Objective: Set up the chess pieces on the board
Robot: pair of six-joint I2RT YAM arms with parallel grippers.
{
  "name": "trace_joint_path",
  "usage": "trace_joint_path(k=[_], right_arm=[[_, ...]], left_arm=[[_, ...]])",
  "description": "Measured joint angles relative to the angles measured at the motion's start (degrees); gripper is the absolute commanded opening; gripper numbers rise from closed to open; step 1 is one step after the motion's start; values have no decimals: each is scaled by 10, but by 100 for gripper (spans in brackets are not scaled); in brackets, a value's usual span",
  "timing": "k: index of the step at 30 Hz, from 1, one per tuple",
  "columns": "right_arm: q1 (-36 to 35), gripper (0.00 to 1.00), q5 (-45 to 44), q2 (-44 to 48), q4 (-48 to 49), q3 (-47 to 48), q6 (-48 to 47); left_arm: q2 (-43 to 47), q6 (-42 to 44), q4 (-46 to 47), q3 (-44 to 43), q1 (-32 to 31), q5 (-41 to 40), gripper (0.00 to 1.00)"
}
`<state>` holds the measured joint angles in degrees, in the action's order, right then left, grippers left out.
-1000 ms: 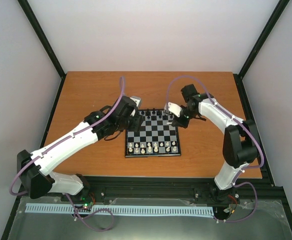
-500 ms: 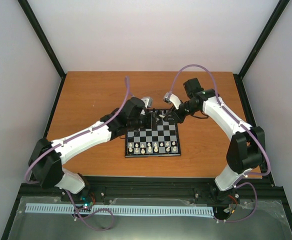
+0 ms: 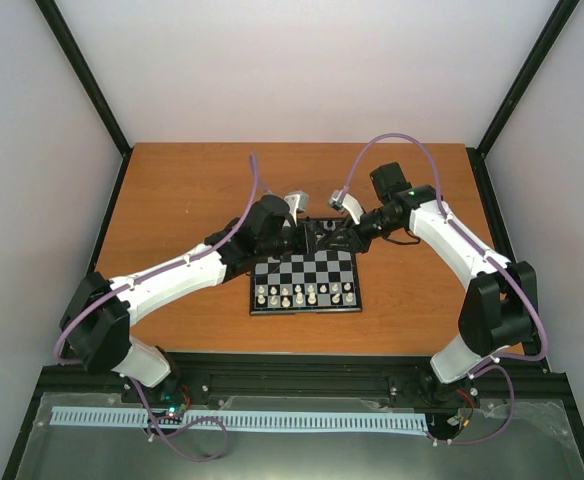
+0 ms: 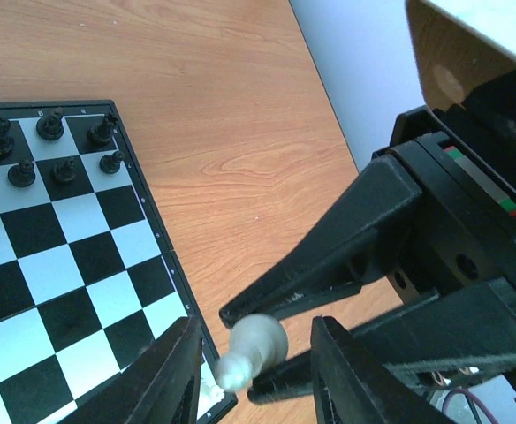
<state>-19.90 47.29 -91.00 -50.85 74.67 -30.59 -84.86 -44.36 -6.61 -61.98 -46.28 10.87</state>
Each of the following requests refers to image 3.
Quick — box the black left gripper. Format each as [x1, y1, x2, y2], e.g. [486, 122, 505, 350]
[259, 222, 331, 259]

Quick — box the black silver chess board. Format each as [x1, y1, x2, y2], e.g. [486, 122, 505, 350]
[249, 216, 363, 317]

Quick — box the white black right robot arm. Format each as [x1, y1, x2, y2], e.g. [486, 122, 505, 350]
[321, 162, 537, 394]

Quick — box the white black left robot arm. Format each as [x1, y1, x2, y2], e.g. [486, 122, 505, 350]
[60, 191, 313, 403]

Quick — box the small electronics board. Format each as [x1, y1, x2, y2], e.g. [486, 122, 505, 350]
[162, 392, 191, 418]

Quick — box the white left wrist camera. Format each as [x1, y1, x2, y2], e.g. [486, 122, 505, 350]
[284, 191, 309, 226]

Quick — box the right black frame post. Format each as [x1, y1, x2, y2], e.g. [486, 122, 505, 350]
[474, 0, 581, 151]

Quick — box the black frame post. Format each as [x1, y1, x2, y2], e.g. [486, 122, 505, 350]
[34, 0, 134, 156]
[474, 0, 581, 151]

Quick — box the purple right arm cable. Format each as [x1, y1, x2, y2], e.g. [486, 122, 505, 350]
[341, 132, 549, 447]

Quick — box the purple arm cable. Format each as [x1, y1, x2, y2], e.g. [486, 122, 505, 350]
[341, 132, 549, 447]
[53, 152, 273, 462]

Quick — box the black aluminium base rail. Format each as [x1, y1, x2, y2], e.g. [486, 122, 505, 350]
[36, 350, 571, 416]

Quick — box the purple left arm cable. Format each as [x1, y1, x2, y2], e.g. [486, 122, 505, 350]
[53, 152, 273, 462]

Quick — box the light blue slotted cable duct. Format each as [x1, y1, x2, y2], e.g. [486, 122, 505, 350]
[49, 406, 427, 436]

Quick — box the left black frame post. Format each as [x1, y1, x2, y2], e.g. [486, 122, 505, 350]
[34, 0, 134, 156]

